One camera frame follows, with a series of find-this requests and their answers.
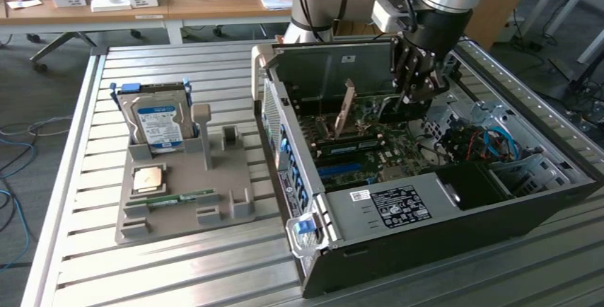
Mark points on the CPU socket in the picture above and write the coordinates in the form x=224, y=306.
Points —
x=359, y=131

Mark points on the green motherboard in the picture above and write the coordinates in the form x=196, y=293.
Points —
x=401, y=151

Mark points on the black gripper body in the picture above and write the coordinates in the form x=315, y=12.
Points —
x=439, y=31

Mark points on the grey chipset heatsink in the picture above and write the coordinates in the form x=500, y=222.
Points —
x=393, y=173

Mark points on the grey parts rack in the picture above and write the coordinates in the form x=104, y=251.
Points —
x=188, y=179

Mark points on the grey power supply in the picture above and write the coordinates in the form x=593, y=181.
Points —
x=349, y=215

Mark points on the green graphics card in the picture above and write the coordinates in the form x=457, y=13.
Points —
x=344, y=109

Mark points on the CPU chip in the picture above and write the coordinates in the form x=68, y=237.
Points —
x=147, y=179

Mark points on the blue expansion slot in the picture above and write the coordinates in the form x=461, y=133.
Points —
x=340, y=169

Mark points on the blue case latch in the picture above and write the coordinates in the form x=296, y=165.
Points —
x=304, y=225

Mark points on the white paper card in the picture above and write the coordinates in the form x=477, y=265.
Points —
x=23, y=4

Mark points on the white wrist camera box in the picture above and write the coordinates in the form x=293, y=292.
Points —
x=387, y=13

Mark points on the open black PC case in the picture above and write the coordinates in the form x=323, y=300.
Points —
x=424, y=250

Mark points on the hard disk with blue rails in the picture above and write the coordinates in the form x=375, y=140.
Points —
x=156, y=126

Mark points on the green RAM stick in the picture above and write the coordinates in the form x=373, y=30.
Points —
x=169, y=198
x=349, y=148

